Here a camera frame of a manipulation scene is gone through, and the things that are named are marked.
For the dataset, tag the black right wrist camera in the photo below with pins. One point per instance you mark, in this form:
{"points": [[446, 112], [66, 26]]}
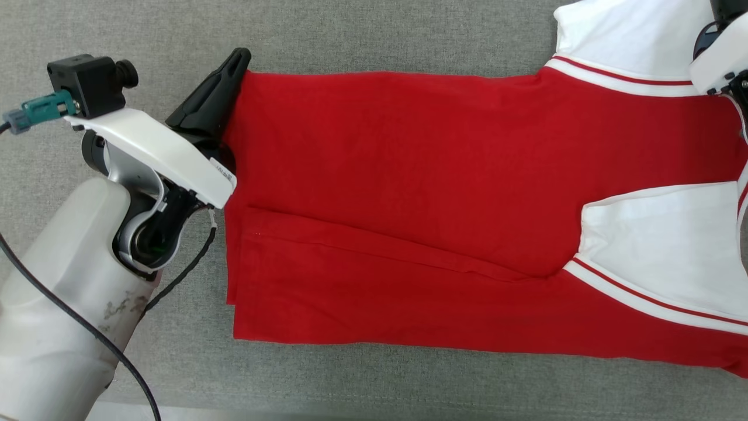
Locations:
{"points": [[730, 9]]}

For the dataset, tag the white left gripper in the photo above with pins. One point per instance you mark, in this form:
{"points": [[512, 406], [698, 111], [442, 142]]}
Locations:
{"points": [[163, 155]]}

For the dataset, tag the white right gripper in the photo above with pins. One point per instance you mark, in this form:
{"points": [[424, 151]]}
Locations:
{"points": [[724, 58]]}

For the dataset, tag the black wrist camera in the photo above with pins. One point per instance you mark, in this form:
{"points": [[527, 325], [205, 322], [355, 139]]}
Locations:
{"points": [[87, 85], [730, 9]]}

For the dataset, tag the red shirt with white sleeves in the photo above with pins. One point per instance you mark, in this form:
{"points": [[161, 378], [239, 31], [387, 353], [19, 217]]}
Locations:
{"points": [[409, 175]]}

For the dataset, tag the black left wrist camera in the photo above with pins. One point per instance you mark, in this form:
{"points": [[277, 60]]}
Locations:
{"points": [[87, 85]]}

